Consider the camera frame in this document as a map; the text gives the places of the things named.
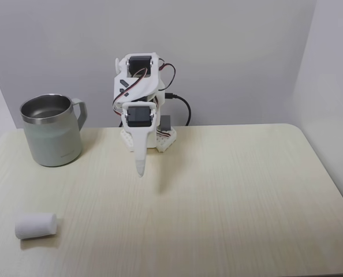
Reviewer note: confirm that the white gauze dressing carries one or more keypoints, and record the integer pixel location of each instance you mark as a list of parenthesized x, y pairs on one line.
[(35, 226)]

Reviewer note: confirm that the grey steel mug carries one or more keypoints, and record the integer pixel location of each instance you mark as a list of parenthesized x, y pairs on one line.
[(53, 138)]

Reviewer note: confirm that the grey table clamp block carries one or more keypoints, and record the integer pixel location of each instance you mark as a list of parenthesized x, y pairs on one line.
[(166, 122)]

